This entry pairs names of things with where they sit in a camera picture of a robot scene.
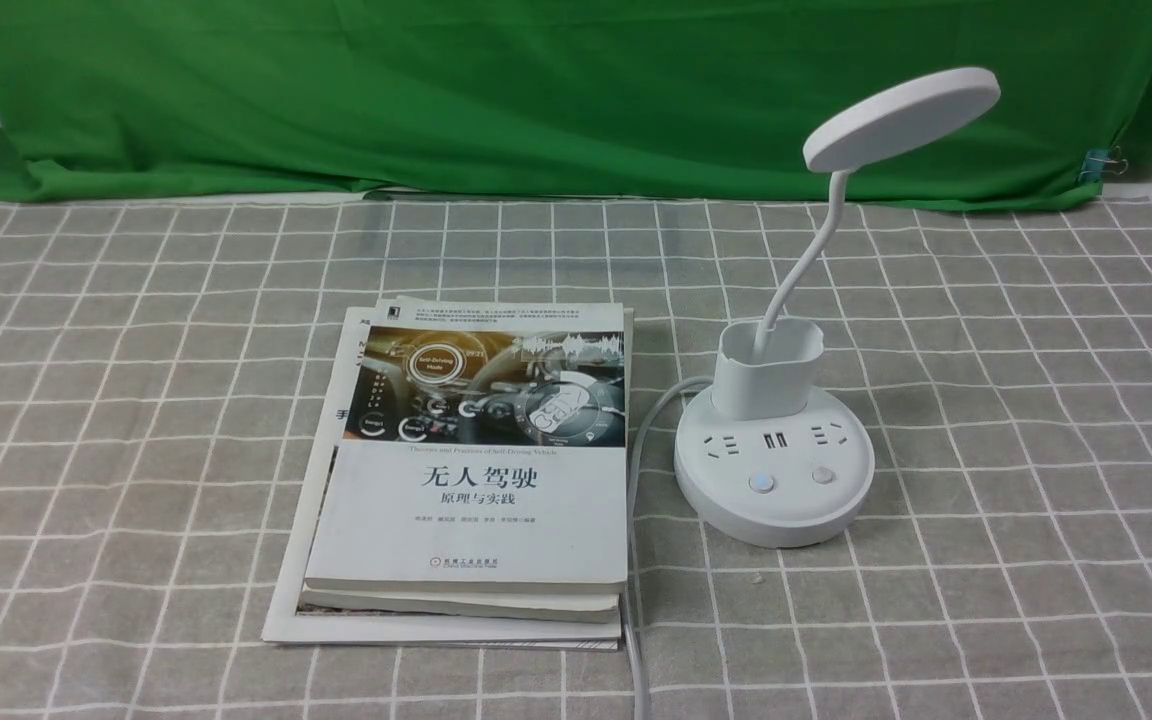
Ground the white desk lamp socket base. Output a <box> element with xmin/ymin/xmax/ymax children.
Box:
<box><xmin>675</xmin><ymin>67</ymin><xmax>1001</xmax><ymax>550</ymax></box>

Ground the top self-driving book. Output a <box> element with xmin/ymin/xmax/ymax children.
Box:
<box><xmin>304</xmin><ymin>300</ymin><xmax>629</xmax><ymax>594</ymax></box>

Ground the middle paperback book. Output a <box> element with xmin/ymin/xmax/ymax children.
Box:
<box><xmin>298</xmin><ymin>296</ymin><xmax>635</xmax><ymax>624</ymax></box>

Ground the bottom large white book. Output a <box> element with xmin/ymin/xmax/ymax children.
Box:
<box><xmin>262</xmin><ymin>306</ymin><xmax>622</xmax><ymax>651</ymax></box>

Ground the grey checked tablecloth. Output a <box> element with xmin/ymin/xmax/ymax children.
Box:
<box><xmin>0</xmin><ymin>199</ymin><xmax>1152</xmax><ymax>719</ymax></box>

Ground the blue binder clip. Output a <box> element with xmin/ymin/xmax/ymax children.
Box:
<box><xmin>1076</xmin><ymin>146</ymin><xmax>1130</xmax><ymax>184</ymax></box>

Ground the green backdrop cloth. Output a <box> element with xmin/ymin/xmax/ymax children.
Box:
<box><xmin>0</xmin><ymin>1</ymin><xmax>1152</xmax><ymax>210</ymax></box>

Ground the white lamp power cable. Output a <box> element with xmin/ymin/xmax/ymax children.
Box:
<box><xmin>624</xmin><ymin>376</ymin><xmax>715</xmax><ymax>720</ymax></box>

